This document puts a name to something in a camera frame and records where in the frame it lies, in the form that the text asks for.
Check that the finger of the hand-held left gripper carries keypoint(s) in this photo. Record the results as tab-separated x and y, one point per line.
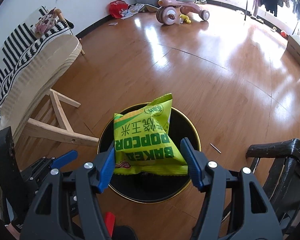
65	158

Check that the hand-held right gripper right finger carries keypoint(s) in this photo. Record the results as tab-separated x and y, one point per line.
192	165

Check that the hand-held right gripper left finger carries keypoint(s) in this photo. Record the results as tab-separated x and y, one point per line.
106	170

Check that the black bin with gold rim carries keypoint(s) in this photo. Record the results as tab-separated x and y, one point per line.
150	188

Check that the green snack bag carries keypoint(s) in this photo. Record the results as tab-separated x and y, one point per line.
145	140

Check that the small metal stick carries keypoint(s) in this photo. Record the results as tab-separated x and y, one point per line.
215	147

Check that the red plastic piece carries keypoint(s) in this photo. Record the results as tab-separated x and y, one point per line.
110	222

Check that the black wooden chair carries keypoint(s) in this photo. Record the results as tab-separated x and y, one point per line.
285	175

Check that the oval wooden table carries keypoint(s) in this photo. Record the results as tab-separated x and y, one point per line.
52	60

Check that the black white striped sofa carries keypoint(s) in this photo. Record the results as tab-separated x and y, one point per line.
15	45

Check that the pink plush cushion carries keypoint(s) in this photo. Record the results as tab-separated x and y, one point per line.
45	21

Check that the small card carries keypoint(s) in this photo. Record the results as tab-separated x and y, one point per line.
112	24

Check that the yellow toy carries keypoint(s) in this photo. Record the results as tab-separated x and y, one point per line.
185	18

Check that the cardboard box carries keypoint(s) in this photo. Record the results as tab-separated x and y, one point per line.
297	47

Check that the red plastic bag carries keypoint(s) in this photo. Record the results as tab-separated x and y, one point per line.
117	8

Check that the pile of papers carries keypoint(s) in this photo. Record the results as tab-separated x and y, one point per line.
133	9

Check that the pink kids tricycle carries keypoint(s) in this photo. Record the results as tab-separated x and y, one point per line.
168	3

